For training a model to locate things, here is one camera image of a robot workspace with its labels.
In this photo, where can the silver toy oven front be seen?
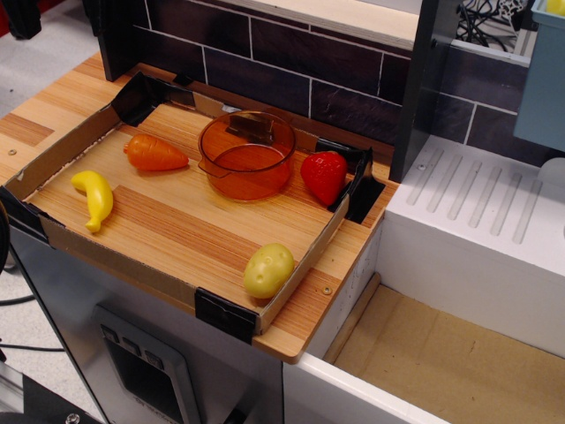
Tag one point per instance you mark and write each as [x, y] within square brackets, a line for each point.
[143, 360]

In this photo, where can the light blue bin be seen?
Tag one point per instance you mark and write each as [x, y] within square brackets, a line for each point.
[540, 118]

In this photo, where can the transparent orange toy pot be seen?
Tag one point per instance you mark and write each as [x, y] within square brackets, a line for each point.
[247, 155]

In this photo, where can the white toy sink unit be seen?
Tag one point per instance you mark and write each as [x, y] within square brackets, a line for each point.
[456, 312]

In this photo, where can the cardboard fence with black tape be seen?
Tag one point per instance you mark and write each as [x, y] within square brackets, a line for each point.
[173, 236]

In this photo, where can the red toy strawberry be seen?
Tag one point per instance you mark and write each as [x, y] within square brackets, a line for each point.
[324, 174]

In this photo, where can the orange toy carrot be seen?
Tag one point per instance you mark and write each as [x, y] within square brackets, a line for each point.
[148, 153]

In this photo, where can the yellow-green toy potato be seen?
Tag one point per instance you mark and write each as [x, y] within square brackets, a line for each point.
[267, 270]

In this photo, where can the yellow toy banana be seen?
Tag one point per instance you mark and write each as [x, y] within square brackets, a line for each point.
[100, 200]

